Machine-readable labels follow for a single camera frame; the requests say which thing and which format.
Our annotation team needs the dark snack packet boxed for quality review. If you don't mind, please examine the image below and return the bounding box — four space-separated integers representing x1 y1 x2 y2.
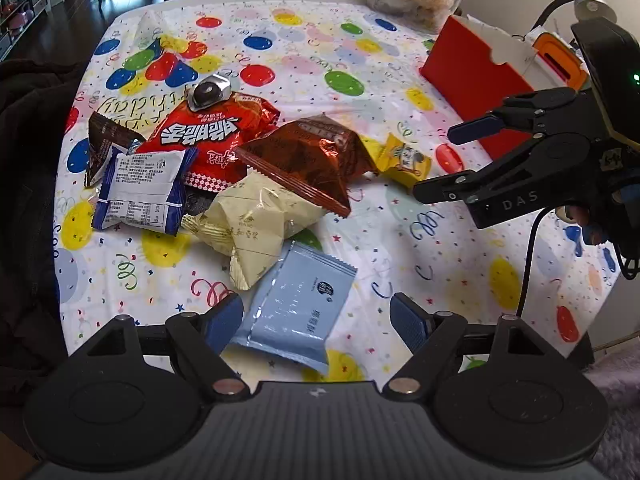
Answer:
182 185 222 219

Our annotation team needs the brown foil snack bag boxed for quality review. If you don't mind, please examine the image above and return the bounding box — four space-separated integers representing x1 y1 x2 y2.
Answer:
235 115 379 219

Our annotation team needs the red snack bag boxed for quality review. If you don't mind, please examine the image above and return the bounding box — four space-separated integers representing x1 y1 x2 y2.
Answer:
135 91 281 196

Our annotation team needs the black cable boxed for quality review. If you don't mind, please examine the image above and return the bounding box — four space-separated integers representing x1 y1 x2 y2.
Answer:
515 206 557 319

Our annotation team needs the grey fluffy rug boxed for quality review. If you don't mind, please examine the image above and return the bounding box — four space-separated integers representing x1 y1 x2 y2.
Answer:
584 345 640 480

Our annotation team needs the cream snack bag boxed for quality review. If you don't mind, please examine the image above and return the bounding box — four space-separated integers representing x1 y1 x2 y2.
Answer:
181 167 327 292

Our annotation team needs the light blue snack packet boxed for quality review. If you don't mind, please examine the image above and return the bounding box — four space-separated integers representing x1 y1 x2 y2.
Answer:
229 240 359 376

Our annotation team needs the balloon print tablecloth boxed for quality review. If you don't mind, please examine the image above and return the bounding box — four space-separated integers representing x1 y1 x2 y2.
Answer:
52 0 627 387

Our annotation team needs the small yellow snack packet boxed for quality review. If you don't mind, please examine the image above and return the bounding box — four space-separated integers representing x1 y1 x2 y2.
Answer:
361 132 432 189

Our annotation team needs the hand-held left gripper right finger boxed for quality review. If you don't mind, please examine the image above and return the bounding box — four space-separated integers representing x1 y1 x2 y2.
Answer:
381 292 567 402

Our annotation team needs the black jacket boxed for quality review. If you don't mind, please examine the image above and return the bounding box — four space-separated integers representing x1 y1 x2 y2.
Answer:
0 57 103 411

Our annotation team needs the orange device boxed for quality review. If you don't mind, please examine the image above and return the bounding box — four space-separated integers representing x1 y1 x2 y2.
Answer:
531 31 589 92

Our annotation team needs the grey desk lamp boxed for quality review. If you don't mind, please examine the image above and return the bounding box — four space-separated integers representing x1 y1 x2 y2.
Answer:
530 0 619 32

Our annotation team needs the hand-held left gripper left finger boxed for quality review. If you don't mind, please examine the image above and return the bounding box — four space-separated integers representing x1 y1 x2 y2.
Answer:
70 292 251 402

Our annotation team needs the storage shelf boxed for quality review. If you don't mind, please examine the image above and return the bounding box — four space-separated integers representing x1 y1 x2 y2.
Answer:
0 0 54 62

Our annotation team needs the dark brown candy bag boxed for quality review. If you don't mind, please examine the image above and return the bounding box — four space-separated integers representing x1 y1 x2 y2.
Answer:
84 111 147 189

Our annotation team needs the red cardboard box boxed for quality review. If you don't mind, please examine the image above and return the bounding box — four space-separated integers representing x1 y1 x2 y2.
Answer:
419 14 591 162

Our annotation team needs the blue and white snack packet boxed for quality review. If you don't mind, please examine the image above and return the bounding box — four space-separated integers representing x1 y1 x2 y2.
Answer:
91 145 199 236

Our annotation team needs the silver foil wrapped candy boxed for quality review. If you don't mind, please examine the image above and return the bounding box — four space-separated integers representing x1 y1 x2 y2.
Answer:
187 74 231 112

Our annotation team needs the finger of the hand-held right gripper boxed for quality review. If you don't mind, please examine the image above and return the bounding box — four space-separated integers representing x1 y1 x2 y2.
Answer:
447 86 593 146
412 131 598 206

